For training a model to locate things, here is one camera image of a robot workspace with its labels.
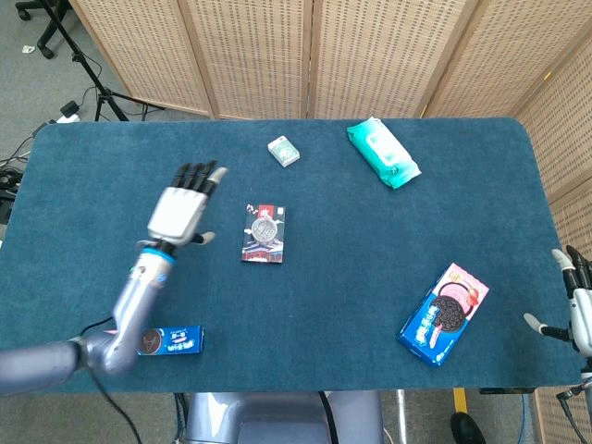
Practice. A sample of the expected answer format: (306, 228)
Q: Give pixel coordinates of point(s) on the blue table mat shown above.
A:
(324, 277)

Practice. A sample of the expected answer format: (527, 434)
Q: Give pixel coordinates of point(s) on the green wet wipes pack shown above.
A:
(383, 152)

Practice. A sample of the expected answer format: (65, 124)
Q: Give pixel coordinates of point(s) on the small white teal packet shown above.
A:
(283, 151)

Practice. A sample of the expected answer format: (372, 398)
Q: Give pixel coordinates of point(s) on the yellow floor tape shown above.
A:
(459, 401)

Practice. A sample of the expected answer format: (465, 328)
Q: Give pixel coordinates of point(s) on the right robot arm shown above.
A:
(583, 393)

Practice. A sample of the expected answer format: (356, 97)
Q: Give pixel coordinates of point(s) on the white power strip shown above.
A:
(65, 119)

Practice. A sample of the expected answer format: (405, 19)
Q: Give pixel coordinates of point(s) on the black office chair base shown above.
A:
(39, 25)

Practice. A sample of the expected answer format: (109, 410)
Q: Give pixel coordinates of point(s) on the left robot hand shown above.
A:
(182, 210)

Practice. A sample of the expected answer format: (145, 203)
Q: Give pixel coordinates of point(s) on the red and black box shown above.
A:
(263, 236)

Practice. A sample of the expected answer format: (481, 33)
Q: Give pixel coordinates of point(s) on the black tripod stand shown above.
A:
(88, 69)

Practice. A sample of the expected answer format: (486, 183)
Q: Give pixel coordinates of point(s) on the grey robot torso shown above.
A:
(282, 418)

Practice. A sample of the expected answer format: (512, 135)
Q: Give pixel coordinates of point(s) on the black power adapter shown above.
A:
(70, 108)

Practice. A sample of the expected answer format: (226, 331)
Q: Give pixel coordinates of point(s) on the wide blue pink cookie box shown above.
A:
(443, 314)

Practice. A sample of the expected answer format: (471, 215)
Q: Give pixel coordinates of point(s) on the long Oreo cookie pack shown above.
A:
(172, 341)

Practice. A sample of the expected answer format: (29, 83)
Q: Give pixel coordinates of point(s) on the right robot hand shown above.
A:
(578, 310)

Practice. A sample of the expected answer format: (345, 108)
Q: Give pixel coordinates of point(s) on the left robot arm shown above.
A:
(125, 314)

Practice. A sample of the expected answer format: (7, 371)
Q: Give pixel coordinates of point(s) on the black shoe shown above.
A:
(467, 430)

